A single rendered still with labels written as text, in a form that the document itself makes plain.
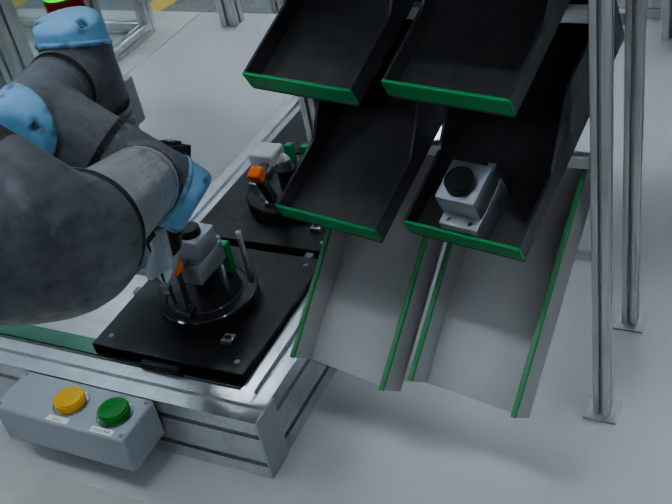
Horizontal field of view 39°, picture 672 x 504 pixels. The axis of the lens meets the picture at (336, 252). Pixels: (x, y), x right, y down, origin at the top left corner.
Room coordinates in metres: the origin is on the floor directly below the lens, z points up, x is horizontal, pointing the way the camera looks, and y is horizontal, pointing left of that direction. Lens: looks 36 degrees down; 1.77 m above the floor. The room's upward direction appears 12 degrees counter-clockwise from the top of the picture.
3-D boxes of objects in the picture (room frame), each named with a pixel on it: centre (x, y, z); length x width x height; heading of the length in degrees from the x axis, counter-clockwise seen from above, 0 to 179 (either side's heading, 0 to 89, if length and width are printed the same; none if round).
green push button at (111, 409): (0.87, 0.31, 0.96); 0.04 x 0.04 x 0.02
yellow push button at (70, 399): (0.91, 0.37, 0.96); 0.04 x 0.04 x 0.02
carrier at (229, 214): (1.26, 0.05, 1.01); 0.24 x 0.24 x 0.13; 58
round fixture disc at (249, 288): (1.04, 0.18, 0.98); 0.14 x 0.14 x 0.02
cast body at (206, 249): (1.05, 0.18, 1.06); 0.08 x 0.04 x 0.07; 148
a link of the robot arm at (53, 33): (0.97, 0.23, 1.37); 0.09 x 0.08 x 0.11; 159
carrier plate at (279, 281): (1.04, 0.18, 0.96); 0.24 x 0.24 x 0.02; 58
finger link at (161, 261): (0.96, 0.22, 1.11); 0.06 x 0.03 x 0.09; 148
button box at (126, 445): (0.91, 0.37, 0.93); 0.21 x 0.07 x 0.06; 58
